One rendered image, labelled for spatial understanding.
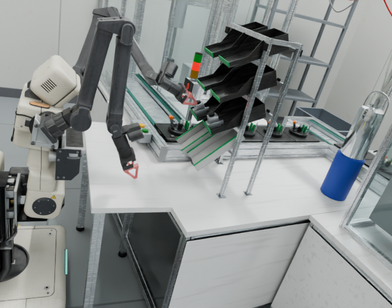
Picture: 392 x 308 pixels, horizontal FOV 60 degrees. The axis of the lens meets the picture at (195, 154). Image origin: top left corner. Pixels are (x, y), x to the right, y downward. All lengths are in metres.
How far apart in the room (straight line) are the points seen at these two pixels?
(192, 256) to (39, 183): 0.76
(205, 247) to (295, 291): 0.71
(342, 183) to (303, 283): 0.60
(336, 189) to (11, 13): 3.92
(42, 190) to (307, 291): 1.44
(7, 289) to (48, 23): 3.35
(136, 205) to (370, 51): 4.93
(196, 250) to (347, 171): 0.99
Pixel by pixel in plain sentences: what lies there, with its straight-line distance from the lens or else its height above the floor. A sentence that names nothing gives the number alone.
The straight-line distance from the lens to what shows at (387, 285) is 1.75.
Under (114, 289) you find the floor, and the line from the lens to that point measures 2.36.
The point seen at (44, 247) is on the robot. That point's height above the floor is 0.28.
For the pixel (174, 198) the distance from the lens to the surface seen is 1.67.
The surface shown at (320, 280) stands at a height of 0.61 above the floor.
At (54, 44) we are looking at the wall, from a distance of 4.72.
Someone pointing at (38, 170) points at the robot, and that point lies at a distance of 1.69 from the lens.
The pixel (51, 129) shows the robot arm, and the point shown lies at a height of 1.20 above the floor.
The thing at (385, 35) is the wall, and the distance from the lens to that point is 5.86.
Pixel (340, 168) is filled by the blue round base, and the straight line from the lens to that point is 2.11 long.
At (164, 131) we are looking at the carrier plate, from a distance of 2.07.
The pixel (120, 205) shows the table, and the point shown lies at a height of 0.86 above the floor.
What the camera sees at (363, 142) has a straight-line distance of 2.06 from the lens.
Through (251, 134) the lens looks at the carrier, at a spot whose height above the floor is 0.99.
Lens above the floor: 1.80
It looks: 26 degrees down
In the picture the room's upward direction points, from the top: 14 degrees clockwise
